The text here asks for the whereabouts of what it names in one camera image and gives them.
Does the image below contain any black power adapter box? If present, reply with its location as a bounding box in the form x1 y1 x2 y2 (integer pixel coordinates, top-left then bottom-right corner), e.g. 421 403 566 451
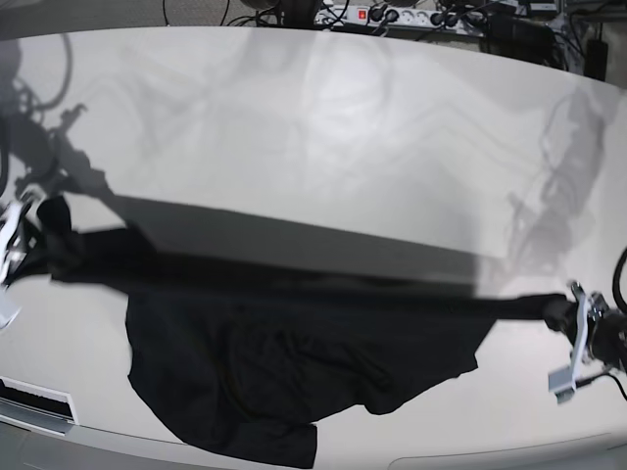
486 14 555 49

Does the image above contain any black t-shirt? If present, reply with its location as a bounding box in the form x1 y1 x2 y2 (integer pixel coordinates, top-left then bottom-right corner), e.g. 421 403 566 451
10 197 575 469

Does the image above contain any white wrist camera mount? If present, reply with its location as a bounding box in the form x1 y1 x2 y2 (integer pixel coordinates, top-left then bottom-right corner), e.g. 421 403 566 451
1 192 38 330
548 280 608 404

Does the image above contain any white power strip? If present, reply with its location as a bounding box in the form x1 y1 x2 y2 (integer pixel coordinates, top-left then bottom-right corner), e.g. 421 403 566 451
313 2 488 36

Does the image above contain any table cable grommet slot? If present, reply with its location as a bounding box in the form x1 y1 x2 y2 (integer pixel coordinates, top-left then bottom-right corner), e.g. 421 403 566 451
1 377 79 437

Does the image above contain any black pole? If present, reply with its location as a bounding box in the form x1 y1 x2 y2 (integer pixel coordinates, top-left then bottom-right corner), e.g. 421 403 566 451
280 0 319 27

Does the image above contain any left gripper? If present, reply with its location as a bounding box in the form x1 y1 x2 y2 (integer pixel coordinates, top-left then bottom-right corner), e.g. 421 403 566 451
587 292 626 372

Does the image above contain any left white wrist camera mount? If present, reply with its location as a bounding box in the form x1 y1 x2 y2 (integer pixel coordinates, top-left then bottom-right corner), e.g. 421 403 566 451
548 280 608 404

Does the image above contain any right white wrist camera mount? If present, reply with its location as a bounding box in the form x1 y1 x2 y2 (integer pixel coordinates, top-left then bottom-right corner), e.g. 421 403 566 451
1 192 38 330

